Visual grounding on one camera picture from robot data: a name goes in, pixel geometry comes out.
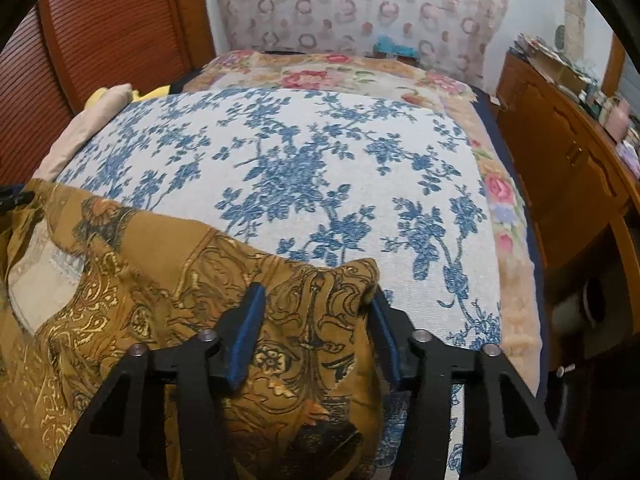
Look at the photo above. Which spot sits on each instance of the circle patterned sheer curtain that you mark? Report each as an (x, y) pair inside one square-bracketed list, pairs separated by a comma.
[(360, 5)]

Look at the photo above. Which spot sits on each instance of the pile of folded clothes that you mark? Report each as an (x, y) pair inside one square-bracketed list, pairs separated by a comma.
[(525, 42)]

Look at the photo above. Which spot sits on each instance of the small grey desk fan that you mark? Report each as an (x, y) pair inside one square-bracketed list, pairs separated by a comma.
[(560, 37)]

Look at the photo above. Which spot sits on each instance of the small wooden box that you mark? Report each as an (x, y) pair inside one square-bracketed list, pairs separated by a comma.
[(400, 60)]

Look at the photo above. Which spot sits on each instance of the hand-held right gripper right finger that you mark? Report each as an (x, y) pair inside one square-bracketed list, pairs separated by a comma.
[(387, 345)]

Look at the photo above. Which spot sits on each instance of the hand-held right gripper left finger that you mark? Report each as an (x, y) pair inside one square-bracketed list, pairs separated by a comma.
[(245, 340)]

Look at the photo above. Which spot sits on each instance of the cardboard box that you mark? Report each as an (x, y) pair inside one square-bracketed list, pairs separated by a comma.
[(555, 67)]

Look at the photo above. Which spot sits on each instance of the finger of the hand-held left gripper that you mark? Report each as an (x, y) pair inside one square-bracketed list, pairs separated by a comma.
[(12, 199)]

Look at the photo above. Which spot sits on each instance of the pale rounded object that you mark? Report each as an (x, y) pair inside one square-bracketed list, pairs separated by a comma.
[(570, 312)]

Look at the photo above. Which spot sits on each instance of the wooden louvered wardrobe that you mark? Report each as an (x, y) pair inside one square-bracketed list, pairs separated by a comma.
[(115, 25)]

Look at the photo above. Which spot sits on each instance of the blue plastic bag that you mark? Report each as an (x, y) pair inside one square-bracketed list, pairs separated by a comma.
[(395, 46)]

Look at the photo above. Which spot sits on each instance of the long wooden cabinet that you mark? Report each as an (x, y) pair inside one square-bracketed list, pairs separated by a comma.
[(565, 150)]

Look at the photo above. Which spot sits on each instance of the blue floral white sheet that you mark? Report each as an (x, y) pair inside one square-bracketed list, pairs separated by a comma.
[(325, 160)]

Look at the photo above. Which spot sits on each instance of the floral cream blanket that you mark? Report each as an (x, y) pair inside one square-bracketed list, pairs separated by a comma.
[(350, 72)]

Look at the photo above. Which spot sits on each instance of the tied beige window curtain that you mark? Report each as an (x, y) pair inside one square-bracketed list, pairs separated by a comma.
[(575, 15)]

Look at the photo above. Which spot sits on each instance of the pink tissue pack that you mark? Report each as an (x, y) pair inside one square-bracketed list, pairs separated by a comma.
[(631, 152)]

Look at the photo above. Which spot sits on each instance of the pink thermos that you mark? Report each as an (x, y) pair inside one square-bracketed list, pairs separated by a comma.
[(617, 117)]

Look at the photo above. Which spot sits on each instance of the yellow plush toy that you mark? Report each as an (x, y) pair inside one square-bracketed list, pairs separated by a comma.
[(100, 96)]

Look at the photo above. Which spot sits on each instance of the pale pink cloth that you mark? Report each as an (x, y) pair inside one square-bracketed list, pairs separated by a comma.
[(85, 125)]

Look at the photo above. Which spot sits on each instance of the mustard patterned top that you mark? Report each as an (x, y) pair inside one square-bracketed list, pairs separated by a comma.
[(125, 280)]

